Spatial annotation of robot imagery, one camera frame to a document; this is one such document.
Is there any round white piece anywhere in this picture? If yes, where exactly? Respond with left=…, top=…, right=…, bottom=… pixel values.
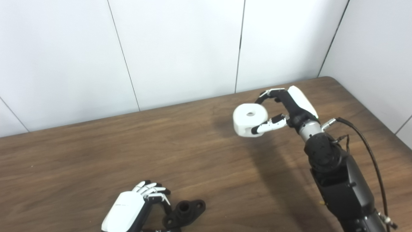
left=233, top=103, right=269, bottom=138

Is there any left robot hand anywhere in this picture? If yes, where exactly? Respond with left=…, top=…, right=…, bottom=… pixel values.
left=101, top=180, right=182, bottom=232

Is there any black flanged holder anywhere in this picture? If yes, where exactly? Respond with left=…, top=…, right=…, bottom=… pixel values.
left=163, top=199, right=206, bottom=229

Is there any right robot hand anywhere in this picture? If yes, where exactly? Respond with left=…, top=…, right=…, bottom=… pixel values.
left=251, top=86, right=320, bottom=135

